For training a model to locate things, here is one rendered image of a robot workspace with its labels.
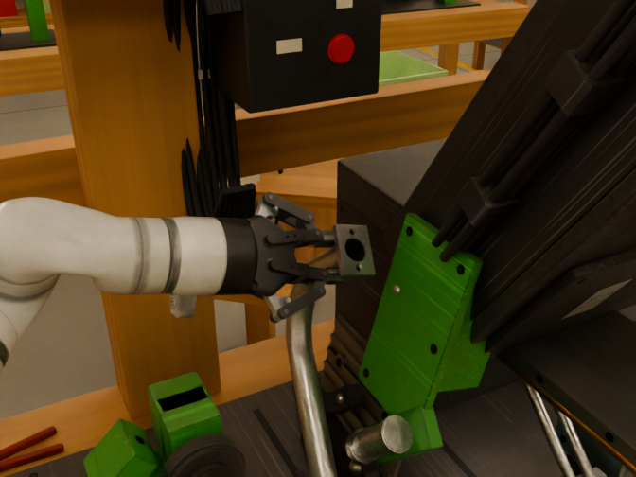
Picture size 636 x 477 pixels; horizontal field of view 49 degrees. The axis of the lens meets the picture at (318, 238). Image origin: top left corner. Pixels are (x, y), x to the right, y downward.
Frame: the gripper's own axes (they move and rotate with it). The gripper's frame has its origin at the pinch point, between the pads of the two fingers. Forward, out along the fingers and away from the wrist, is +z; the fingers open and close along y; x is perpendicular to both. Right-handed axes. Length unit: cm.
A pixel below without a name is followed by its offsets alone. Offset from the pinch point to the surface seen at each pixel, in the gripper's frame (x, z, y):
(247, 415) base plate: 34.3, 3.4, -13.1
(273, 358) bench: 42.9, 13.2, -4.1
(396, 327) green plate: -0.2, 6.1, -7.9
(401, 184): 4.2, 14.3, 11.0
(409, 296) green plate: -3.4, 6.0, -5.3
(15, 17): 552, 49, 407
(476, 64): 309, 377, 268
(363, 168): 9.1, 12.6, 15.1
